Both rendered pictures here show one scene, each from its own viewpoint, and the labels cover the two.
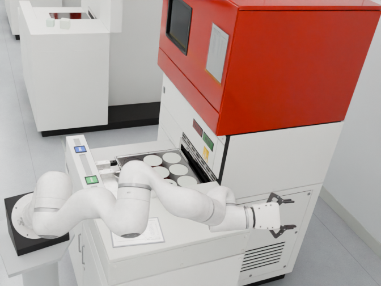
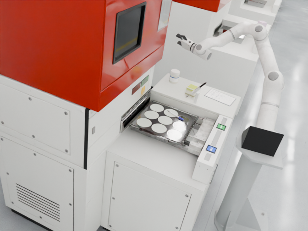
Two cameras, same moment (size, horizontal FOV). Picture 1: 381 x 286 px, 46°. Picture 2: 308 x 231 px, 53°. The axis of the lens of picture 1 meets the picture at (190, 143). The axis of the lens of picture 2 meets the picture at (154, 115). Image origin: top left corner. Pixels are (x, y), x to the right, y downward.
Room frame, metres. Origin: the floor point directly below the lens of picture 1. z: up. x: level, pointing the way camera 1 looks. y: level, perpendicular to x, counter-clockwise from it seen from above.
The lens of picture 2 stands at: (3.12, 1.29, 2.07)
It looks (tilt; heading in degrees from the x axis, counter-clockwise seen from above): 34 degrees down; 225
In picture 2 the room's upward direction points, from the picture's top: 10 degrees clockwise
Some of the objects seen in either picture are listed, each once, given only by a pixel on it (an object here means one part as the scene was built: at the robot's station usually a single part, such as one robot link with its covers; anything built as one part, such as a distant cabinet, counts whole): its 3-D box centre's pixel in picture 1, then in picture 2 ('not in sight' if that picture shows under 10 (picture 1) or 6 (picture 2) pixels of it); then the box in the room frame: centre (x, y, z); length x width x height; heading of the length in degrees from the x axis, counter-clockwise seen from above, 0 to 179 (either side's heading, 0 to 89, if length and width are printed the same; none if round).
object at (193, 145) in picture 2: (101, 164); (195, 146); (1.86, 0.43, 0.89); 0.08 x 0.03 x 0.03; 117
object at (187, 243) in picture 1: (168, 227); (195, 101); (1.47, 0.04, 0.89); 0.62 x 0.35 x 0.14; 117
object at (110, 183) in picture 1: (109, 187); (201, 136); (1.72, 0.36, 0.87); 0.36 x 0.08 x 0.03; 27
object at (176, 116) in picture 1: (187, 128); (124, 107); (2.14, 0.02, 1.02); 0.82 x 0.03 x 0.40; 27
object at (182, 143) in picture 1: (195, 165); (136, 111); (1.97, -0.04, 0.89); 0.44 x 0.02 x 0.10; 27
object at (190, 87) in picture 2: not in sight; (192, 90); (1.54, 0.04, 1.00); 0.07 x 0.07 x 0.07; 19
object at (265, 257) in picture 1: (224, 203); (77, 159); (2.29, -0.28, 0.41); 0.82 x 0.71 x 0.82; 27
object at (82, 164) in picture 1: (85, 176); (213, 145); (1.75, 0.49, 0.89); 0.55 x 0.09 x 0.14; 27
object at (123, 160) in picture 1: (159, 172); (165, 120); (1.86, 0.13, 0.90); 0.34 x 0.34 x 0.01; 27
